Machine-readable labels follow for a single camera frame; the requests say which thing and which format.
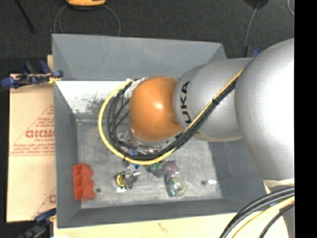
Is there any yellow and black round thing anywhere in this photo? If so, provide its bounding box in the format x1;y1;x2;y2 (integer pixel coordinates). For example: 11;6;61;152
114;171;127;192

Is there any purple toy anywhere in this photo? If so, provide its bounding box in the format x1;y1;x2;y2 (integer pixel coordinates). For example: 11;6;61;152
162;160;180;176

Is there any clear glass round thing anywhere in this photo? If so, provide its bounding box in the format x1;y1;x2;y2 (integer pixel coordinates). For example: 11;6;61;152
165;177;187;198

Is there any red toy brick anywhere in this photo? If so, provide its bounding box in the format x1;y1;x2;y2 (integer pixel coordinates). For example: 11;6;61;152
72;163;96;202

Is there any grey metal bin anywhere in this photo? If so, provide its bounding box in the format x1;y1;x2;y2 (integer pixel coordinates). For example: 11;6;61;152
51;33;268;228

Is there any brown cardboard board, red print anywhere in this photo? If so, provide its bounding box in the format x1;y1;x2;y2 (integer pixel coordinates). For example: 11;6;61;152
5;72;58;223

